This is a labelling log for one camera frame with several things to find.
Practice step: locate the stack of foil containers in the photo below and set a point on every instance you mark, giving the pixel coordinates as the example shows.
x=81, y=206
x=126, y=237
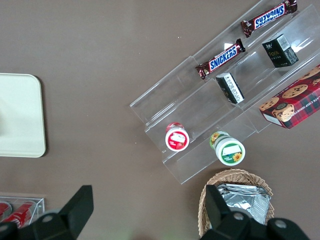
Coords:
x=250, y=202

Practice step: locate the light wicker basket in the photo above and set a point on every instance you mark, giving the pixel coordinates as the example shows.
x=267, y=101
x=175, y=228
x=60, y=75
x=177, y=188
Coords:
x=237, y=176

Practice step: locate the cream plastic tray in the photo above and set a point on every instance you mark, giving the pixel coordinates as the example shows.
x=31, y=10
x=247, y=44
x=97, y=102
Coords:
x=22, y=115

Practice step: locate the red lid snack cup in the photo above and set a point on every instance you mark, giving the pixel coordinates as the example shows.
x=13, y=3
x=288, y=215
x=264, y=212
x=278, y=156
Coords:
x=177, y=138

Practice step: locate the red plaid cookie box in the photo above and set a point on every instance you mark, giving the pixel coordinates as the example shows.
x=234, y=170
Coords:
x=295, y=102

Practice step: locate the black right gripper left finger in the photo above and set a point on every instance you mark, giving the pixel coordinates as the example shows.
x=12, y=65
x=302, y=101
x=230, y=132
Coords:
x=77, y=205

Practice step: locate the Snickers chocolate bar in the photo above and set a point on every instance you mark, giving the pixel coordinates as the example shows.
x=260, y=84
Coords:
x=222, y=58
x=270, y=16

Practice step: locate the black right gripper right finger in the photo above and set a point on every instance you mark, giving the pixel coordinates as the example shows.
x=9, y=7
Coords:
x=216, y=205

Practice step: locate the clear acrylic stepped shelf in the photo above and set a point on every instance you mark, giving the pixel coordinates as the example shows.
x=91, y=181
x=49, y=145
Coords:
x=200, y=110

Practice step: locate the green lid snack cup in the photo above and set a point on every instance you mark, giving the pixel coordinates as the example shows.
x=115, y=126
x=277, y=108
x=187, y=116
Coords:
x=230, y=151

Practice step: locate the small black carton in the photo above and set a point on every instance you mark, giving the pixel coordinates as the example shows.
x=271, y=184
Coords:
x=230, y=87
x=280, y=51

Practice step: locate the clear acrylic bottle rack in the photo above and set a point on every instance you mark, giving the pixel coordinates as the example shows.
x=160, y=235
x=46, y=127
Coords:
x=40, y=205

